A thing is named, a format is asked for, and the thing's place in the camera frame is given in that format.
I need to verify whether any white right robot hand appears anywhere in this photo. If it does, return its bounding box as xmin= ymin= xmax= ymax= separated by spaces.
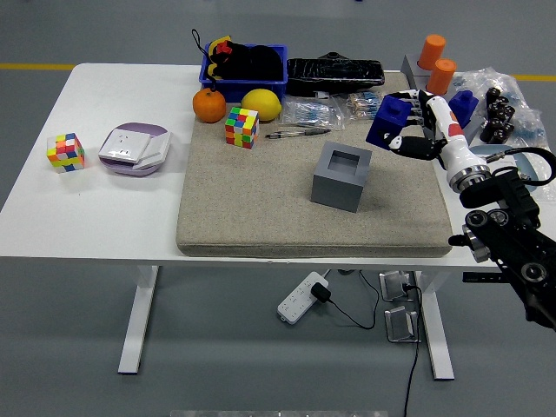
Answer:
xmin=381 ymin=89 xmax=484 ymax=182

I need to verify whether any blue square seal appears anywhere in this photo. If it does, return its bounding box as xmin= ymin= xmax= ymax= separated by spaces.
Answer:
xmin=449 ymin=89 xmax=480 ymax=130
xmin=365 ymin=94 xmax=414 ymax=151

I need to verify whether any orange cylinder seal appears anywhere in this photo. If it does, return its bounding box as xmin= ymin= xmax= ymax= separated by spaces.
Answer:
xmin=417 ymin=34 xmax=447 ymax=70
xmin=426 ymin=58 xmax=458 ymax=96

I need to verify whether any pack of black cylinders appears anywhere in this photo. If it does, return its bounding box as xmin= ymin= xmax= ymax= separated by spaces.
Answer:
xmin=480 ymin=86 xmax=517 ymax=145

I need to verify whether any light blue tray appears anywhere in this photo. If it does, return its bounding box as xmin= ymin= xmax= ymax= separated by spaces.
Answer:
xmin=467 ymin=144 xmax=542 ymax=192

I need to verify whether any bag of tan resistors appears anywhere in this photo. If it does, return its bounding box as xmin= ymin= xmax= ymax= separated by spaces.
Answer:
xmin=346 ymin=90 xmax=393 ymax=122

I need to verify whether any black item in plastic wrap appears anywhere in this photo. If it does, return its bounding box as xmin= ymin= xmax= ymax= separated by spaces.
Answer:
xmin=286 ymin=51 xmax=387 ymax=97

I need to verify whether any black desk control panel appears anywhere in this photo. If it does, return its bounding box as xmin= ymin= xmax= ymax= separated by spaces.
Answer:
xmin=462 ymin=272 xmax=501 ymax=284

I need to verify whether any bag of blue resistors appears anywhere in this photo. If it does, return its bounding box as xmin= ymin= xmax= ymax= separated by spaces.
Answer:
xmin=280 ymin=96 xmax=347 ymax=130

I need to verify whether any dark pen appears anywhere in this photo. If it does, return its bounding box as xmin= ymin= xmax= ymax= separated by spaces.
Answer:
xmin=265 ymin=128 xmax=333 ymax=141

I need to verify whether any metal foot pedal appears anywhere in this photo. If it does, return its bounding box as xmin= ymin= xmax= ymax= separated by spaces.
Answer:
xmin=378 ymin=270 xmax=417 ymax=302
xmin=383 ymin=305 xmax=421 ymax=344

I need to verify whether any white table leg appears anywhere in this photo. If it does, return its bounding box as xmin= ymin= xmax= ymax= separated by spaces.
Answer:
xmin=414 ymin=271 xmax=456 ymax=382
xmin=117 ymin=264 xmax=160 ymax=375

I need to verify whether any yellow lemon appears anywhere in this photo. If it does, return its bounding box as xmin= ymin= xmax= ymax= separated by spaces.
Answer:
xmin=241 ymin=88 xmax=284 ymax=122

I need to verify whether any grey-brown mat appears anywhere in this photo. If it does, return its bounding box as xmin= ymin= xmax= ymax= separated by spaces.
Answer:
xmin=175 ymin=71 xmax=455 ymax=258

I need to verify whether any black power adapter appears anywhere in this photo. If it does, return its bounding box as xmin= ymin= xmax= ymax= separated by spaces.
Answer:
xmin=310 ymin=281 xmax=332 ymax=304

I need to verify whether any black pouch with yellow trim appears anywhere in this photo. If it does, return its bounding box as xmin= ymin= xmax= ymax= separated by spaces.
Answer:
xmin=191 ymin=29 xmax=284 ymax=90

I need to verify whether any colourful puzzle cube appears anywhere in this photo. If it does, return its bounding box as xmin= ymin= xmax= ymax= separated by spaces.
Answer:
xmin=46 ymin=132 xmax=87 ymax=175
xmin=224 ymin=106 xmax=261 ymax=150

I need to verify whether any blue plastic bin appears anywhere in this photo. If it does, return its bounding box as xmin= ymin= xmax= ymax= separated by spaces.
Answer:
xmin=198 ymin=42 xmax=289 ymax=104

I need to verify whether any white power strip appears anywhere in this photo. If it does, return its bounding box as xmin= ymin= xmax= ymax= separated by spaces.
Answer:
xmin=276 ymin=271 xmax=330 ymax=325

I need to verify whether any orange mandarin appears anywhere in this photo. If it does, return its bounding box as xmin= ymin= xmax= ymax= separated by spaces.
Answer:
xmin=192 ymin=87 xmax=228 ymax=124

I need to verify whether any white switch panel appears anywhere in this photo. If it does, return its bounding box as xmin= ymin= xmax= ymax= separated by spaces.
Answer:
xmin=494 ymin=154 xmax=522 ymax=173
xmin=132 ymin=130 xmax=174 ymax=171

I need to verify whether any thin black adapter cable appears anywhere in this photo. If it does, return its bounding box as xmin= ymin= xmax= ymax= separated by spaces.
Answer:
xmin=325 ymin=269 xmax=381 ymax=330

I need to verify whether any black floor cable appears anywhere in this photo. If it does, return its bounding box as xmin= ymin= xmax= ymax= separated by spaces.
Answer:
xmin=401 ymin=284 xmax=425 ymax=417

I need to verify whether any white wall socket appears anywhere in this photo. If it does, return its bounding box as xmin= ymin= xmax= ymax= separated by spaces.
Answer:
xmin=97 ymin=129 xmax=151 ymax=165

